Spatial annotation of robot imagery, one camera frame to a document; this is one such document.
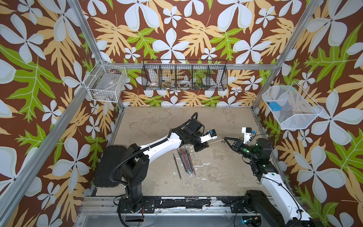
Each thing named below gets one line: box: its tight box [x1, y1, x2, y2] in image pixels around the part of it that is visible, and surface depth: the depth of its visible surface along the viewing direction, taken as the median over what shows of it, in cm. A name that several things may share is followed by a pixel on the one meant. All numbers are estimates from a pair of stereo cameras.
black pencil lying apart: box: [172, 152, 183, 183], surface depth 90 cm
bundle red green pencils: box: [176, 147, 198, 179], surface depth 90 cm
